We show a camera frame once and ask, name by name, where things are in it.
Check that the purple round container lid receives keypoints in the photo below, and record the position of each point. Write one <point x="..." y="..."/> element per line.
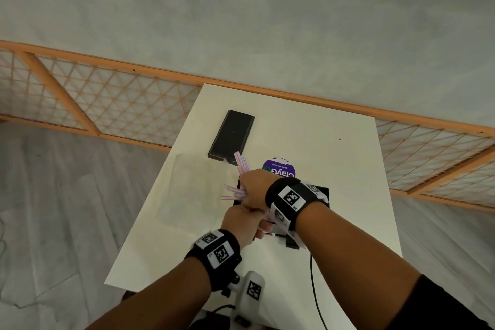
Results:
<point x="281" y="169"/>

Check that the bundle of pink white straws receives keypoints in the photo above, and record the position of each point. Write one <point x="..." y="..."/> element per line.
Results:
<point x="243" y="163"/>

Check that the white device with marker tag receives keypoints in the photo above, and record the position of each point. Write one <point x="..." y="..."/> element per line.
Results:
<point x="251" y="291"/>

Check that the black shirt sleeve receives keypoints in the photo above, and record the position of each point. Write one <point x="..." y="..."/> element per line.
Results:
<point x="437" y="304"/>

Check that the person's left fingers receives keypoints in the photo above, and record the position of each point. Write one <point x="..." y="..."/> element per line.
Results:
<point x="265" y="228"/>

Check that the black rectangular box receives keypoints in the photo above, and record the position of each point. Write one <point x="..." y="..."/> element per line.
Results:
<point x="231" y="136"/>

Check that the wooden lattice fence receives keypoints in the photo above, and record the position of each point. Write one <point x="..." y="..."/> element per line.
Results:
<point x="116" y="101"/>

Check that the person's left forearm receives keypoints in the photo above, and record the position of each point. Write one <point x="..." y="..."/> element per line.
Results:
<point x="166" y="298"/>

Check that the clear plastic bag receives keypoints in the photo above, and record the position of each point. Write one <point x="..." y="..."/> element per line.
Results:
<point x="193" y="186"/>

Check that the black right wrist marker band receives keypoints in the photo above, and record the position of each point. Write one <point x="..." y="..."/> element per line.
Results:
<point x="290" y="198"/>

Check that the person's right forearm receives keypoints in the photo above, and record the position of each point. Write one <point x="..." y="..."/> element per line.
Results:
<point x="348" y="260"/>

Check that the black wrist marker band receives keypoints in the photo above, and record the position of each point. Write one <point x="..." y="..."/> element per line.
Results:
<point x="216" y="254"/>
<point x="290" y="198"/>

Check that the person's left hand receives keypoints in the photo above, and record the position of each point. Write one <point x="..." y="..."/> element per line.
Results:
<point x="239" y="223"/>

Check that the person's right hand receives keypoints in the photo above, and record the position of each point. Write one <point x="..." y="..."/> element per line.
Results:
<point x="256" y="186"/>

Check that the black left wrist marker band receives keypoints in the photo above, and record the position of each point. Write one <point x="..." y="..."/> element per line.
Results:
<point x="216" y="254"/>

